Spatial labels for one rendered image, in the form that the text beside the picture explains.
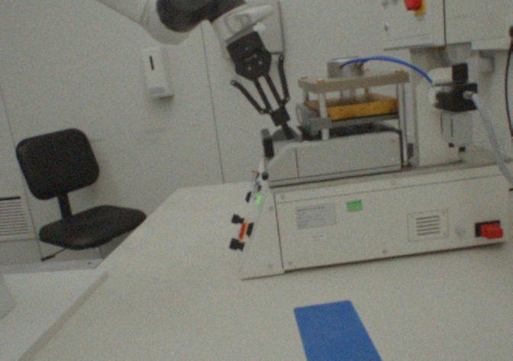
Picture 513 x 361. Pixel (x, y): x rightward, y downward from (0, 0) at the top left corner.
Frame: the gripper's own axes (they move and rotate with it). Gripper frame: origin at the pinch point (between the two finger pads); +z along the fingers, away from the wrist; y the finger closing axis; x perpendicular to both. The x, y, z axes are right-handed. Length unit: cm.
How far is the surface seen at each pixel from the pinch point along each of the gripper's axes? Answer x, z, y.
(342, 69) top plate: 4.2, -5.3, -15.6
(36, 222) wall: -168, 10, 156
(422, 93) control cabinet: 15.4, 4.3, -25.1
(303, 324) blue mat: 35.2, 24.9, 11.9
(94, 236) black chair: -105, 23, 100
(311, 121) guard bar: 13.8, 0.0, -4.7
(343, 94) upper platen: 1.4, -0.1, -14.1
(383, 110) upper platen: 10.3, 5.0, -18.5
